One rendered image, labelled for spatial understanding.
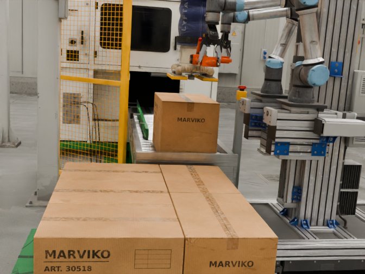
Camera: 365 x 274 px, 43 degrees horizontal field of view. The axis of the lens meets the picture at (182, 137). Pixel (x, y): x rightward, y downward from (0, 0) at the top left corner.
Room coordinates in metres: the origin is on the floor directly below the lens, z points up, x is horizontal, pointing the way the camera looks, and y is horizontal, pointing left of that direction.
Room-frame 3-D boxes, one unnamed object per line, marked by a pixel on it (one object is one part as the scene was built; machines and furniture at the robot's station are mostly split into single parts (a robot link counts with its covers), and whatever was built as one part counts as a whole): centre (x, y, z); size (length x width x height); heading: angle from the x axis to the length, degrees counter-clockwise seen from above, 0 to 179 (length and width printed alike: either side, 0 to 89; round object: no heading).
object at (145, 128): (4.53, 0.45, 0.60); 1.60 x 0.10 x 0.09; 9
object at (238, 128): (3.71, -0.45, 0.50); 0.07 x 0.07 x 1.00; 9
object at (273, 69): (3.18, -0.59, 1.20); 0.13 x 0.12 x 0.14; 175
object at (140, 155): (3.06, -0.04, 0.58); 0.70 x 0.03 x 0.06; 99
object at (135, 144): (4.17, 0.46, 0.50); 2.31 x 0.05 x 0.19; 9
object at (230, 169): (3.06, -0.04, 0.48); 0.70 x 0.03 x 0.15; 99
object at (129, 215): (2.36, 0.15, 0.34); 1.20 x 1.00 x 0.40; 9
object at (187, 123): (3.42, 0.00, 0.75); 0.60 x 0.40 x 0.40; 9
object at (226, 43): (3.33, -0.25, 1.38); 0.09 x 0.08 x 0.12; 8
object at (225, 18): (3.33, -0.26, 1.54); 0.09 x 0.08 x 0.11; 85
